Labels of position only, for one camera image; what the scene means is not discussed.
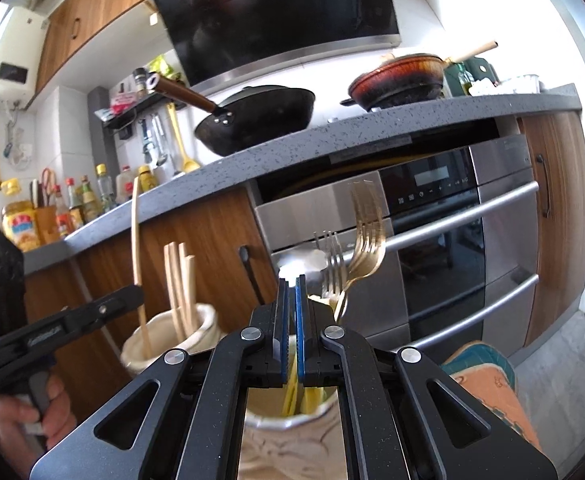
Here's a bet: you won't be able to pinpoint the wooden chopstick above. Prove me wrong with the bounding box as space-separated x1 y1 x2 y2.
164 244 185 342
176 241 194 337
130 176 152 362
185 255 197 335

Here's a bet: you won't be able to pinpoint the white water heater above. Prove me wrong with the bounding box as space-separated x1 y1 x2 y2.
0 0 52 112

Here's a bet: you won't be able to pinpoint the green snack packet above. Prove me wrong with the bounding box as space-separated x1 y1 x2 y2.
147 54 184 87

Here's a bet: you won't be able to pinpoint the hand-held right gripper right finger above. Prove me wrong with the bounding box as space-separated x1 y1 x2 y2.
296 275 558 480

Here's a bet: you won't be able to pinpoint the grey stone countertop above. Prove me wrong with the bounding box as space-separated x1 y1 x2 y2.
22 84 583 277

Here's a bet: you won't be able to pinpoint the row of condiment bottles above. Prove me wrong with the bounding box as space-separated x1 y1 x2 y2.
50 161 156 235

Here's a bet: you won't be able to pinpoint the stainless steel oven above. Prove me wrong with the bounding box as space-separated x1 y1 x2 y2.
251 132 542 362

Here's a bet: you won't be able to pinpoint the black glass range hood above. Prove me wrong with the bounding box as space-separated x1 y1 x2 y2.
144 0 402 89

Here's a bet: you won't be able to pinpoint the dark green container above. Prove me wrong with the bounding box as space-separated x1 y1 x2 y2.
465 57 501 86

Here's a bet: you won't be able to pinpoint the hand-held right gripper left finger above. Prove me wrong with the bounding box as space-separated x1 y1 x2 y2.
28 276 290 480

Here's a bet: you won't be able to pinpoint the black wall shelf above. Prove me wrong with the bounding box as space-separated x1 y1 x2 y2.
100 91 183 136

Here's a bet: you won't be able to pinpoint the small white ceramic utensil jar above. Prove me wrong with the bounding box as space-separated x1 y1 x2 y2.
237 249 349 480

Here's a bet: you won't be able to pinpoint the red-brown frying pan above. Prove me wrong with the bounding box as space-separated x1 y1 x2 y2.
341 40 499 113

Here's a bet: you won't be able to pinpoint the silver fork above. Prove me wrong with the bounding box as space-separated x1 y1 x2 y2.
313 230 347 302

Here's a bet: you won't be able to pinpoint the large white ceramic utensil jar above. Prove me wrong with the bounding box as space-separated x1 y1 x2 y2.
121 302 220 379

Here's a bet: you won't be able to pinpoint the hanging metal ladles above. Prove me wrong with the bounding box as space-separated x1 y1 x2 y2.
139 114 169 169

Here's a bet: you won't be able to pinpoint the red handled scissors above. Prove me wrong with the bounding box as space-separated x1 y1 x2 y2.
41 167 56 207

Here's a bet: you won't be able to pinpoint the wooden upper cabinet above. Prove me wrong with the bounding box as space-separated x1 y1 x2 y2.
35 0 174 97

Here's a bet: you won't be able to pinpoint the yellow spatula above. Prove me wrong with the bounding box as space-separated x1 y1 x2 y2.
166 104 202 172

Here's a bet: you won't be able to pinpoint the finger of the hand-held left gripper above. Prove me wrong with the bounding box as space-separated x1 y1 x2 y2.
65 284 146 334

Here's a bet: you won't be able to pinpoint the wooden knife block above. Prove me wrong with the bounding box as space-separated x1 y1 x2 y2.
30 204 59 247

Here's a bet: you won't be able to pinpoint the yellow lid jar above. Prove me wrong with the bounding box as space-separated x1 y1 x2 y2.
1 201 41 253

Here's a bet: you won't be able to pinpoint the yellow plastic utensil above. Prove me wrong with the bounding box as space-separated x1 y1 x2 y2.
281 372 301 417
301 386 326 415

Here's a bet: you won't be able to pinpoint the black cabinet handle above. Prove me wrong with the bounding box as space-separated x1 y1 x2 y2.
537 155 552 220
238 246 266 307

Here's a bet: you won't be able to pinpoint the wooden cabinet door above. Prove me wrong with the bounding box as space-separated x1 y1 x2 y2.
22 256 134 413
72 184 279 376
517 107 585 347

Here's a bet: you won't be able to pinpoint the person's left hand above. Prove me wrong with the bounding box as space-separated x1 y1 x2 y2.
0 376 82 477

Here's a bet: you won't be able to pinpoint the gold fork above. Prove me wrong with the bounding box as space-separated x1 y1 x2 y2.
330 220 387 324

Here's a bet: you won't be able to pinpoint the black wok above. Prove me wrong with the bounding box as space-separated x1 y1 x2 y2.
145 75 317 157

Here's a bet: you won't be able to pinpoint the green glass bottle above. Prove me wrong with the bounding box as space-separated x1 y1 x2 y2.
443 59 474 99

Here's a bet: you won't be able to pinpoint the printed teal tablecloth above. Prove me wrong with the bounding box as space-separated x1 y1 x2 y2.
441 340 544 455

